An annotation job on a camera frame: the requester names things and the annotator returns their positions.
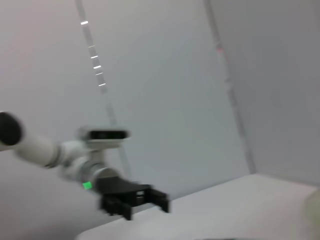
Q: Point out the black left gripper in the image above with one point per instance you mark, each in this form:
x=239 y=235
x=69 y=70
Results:
x=117 y=190

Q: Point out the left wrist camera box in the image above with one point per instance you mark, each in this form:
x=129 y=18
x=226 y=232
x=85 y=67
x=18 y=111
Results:
x=105 y=136

